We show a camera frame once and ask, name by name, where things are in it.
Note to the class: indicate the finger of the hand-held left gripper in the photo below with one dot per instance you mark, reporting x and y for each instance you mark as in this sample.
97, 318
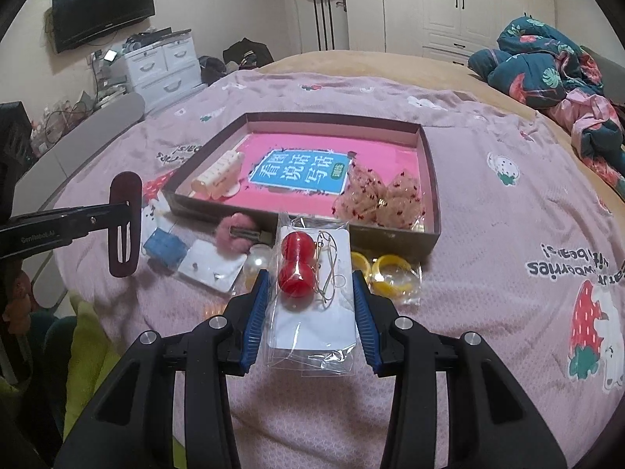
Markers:
63, 227

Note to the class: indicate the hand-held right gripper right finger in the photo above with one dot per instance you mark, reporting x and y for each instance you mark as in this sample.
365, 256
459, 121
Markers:
366, 322

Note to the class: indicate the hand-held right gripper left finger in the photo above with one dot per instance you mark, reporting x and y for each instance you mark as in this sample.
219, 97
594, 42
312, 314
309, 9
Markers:
256, 320

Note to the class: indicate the yellow bangles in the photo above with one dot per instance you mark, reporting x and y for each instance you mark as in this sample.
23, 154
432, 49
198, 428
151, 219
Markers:
388, 273

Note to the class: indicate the red ball earring packet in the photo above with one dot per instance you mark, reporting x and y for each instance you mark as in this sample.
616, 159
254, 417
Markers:
312, 332

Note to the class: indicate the pearl bead hair accessory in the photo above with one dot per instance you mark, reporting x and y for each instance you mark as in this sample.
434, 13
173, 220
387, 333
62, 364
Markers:
259, 261

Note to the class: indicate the dark brown hair clip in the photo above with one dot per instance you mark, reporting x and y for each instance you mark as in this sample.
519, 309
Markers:
126, 190

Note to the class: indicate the shallow brown cardboard box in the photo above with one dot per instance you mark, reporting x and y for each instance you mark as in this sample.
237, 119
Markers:
390, 245

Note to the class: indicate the pink fluffy hair clip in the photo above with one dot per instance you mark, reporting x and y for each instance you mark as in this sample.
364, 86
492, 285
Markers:
229, 229

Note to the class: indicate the small blue box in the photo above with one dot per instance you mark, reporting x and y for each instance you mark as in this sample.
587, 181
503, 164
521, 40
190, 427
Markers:
163, 246

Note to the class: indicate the white earring card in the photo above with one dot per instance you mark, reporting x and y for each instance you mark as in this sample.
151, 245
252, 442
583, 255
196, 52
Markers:
205, 259

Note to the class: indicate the yellow-green cloth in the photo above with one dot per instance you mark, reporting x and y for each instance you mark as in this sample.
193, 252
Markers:
88, 351

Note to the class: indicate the pink strawberry printed blanket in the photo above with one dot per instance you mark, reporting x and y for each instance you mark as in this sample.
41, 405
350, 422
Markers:
488, 278

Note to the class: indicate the cream hair claw clip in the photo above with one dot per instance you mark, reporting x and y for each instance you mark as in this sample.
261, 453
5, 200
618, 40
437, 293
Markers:
217, 176

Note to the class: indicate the pink book with blue label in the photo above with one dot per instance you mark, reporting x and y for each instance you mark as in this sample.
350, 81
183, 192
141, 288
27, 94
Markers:
293, 171

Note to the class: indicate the white drawer chest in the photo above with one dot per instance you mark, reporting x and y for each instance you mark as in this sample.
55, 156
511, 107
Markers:
161, 68

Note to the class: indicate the black bag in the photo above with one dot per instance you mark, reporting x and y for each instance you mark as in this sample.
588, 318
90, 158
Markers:
246, 51

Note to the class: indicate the beige bed sheet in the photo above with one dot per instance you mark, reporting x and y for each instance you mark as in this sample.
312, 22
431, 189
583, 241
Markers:
390, 68

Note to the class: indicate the pink floral clothing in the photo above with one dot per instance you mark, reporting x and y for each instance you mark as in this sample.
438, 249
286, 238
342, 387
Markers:
591, 127

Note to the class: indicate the dark teal floral quilt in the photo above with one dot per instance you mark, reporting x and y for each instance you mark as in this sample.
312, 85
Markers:
532, 58

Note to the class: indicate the white wardrobe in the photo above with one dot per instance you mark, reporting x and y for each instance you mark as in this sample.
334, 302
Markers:
439, 5

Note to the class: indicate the grey padded headboard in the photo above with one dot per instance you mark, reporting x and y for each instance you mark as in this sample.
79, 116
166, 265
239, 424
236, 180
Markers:
601, 64

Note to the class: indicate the black wall television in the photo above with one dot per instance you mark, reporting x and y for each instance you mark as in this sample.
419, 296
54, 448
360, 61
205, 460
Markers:
102, 5

